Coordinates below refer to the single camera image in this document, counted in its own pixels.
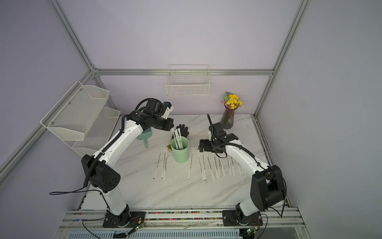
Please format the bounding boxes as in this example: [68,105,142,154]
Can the straw thirteenth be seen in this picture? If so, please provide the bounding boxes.
[163,147,168,181]

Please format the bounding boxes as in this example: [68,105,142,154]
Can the straw fourteenth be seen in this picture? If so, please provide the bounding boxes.
[153,147,163,179]

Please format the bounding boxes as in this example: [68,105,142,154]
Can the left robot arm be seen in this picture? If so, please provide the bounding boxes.
[73,98,174,228]

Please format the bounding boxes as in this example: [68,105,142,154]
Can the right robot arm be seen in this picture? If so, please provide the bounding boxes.
[199,115,287,226]

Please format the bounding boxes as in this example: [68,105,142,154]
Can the bundle of wrapped straws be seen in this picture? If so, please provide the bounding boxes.
[173,128,183,150]

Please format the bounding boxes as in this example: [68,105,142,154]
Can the green storage cup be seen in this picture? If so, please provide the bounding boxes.
[170,136,190,163]

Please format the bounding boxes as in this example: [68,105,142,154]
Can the black yellow work glove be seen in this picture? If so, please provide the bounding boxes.
[174,124,189,138]

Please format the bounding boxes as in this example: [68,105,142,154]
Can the green hand brush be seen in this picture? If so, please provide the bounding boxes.
[137,127,153,148]

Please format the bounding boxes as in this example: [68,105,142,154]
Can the purple glass vase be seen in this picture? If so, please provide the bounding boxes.
[220,106,236,129]

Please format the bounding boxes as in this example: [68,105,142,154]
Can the yellow flower bouquet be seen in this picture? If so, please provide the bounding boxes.
[222,91,243,110]

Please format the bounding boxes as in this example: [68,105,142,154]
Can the white two-tier mesh shelf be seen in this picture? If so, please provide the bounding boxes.
[40,81,120,157]

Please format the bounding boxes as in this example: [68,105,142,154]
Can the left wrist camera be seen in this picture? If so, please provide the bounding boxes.
[162,102,174,119]

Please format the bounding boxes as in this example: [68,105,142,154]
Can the white wire wall basket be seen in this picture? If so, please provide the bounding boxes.
[166,64,210,96]

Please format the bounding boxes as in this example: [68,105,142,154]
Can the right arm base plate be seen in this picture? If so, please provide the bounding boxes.
[222,210,263,227]

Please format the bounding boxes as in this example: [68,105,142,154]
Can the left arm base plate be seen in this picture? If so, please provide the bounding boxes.
[102,211,146,228]

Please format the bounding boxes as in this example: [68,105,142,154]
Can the aluminium front rail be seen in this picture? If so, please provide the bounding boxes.
[58,208,305,231]

